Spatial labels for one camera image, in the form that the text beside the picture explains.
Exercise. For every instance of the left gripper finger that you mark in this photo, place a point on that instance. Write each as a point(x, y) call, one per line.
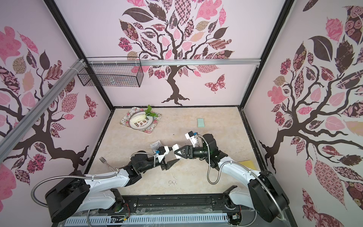
point(170, 163)
point(162, 155)

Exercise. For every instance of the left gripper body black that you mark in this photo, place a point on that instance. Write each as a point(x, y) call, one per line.
point(151, 165)

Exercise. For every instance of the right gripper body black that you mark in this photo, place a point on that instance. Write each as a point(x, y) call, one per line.
point(188, 152)

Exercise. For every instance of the gold rings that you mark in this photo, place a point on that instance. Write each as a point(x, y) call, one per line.
point(172, 182)

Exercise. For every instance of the white gift box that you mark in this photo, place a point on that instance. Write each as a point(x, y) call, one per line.
point(171, 150)
point(155, 146)

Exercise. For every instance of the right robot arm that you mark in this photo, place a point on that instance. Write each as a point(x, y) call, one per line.
point(264, 195)

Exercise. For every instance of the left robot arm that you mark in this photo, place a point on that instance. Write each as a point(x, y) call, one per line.
point(78, 192)

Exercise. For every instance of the floral round plate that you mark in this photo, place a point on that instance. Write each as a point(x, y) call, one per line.
point(139, 121)

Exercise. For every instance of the silver fork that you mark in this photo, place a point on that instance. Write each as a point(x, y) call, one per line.
point(104, 161)

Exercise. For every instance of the green leaf sprig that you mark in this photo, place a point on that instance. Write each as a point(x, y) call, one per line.
point(148, 112)

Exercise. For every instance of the floral square tray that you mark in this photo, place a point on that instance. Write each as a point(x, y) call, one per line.
point(125, 120)

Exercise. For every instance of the yellow sponge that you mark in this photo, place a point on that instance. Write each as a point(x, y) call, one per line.
point(249, 164)

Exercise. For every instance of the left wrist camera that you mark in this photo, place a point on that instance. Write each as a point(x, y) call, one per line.
point(160, 151)

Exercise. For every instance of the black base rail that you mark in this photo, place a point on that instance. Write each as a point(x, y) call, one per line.
point(217, 202)

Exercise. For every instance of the white cable duct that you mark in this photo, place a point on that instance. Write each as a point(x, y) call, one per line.
point(113, 221)

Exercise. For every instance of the black wire basket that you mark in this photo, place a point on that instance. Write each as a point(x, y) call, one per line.
point(112, 72)

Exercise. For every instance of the aluminium rail left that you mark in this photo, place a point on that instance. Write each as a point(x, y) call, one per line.
point(15, 135)

